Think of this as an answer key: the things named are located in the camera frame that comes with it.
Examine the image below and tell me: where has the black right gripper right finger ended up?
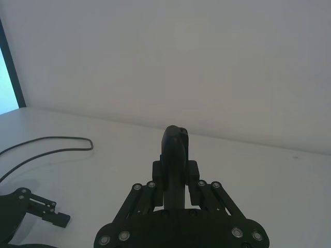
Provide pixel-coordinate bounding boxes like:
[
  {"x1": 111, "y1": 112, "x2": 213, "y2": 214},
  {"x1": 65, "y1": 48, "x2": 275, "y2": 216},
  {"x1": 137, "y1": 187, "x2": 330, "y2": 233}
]
[{"x1": 180, "y1": 127, "x2": 271, "y2": 248}]

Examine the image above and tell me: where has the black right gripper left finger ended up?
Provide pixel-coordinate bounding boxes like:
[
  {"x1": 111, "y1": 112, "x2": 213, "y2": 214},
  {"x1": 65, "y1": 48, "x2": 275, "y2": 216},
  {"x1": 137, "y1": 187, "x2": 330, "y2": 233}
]
[{"x1": 94, "y1": 125, "x2": 186, "y2": 248}]

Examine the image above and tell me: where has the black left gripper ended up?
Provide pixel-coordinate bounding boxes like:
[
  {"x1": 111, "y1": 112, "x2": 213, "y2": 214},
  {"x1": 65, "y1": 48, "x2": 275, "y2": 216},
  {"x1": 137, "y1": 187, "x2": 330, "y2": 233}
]
[{"x1": 0, "y1": 187, "x2": 71, "y2": 245}]

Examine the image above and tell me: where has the thin black cable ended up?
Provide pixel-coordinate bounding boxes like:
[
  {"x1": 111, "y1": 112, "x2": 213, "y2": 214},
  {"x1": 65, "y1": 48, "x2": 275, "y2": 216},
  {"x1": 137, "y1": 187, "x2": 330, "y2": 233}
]
[{"x1": 0, "y1": 136, "x2": 94, "y2": 182}]

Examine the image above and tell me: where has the dark grey post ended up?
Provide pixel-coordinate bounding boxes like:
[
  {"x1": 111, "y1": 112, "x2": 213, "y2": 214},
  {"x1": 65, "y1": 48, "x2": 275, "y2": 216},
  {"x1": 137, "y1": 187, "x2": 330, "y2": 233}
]
[{"x1": 0, "y1": 17, "x2": 27, "y2": 116}]

